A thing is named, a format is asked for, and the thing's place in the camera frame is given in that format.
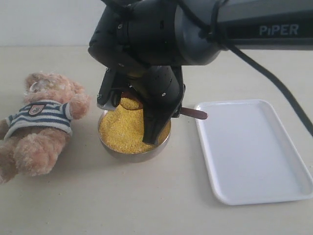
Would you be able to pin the yellow millet grain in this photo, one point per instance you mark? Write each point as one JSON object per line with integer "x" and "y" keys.
{"x": 122, "y": 130}

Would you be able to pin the dark red wooden spoon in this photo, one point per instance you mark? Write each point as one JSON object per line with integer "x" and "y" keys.
{"x": 130, "y": 102}

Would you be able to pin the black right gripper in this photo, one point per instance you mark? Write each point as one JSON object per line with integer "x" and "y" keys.
{"x": 160, "y": 89}

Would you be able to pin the steel bowl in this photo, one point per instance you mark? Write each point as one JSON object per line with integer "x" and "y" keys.
{"x": 141, "y": 157}

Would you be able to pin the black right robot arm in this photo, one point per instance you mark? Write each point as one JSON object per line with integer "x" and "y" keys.
{"x": 145, "y": 43}

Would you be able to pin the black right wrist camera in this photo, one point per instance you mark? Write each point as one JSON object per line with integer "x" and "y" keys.
{"x": 109, "y": 95}

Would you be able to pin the white rectangular plastic tray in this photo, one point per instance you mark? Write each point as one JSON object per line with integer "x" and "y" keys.
{"x": 249, "y": 156}

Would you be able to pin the tan teddy bear striped shirt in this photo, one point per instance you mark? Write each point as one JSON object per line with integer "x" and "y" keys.
{"x": 34, "y": 137}

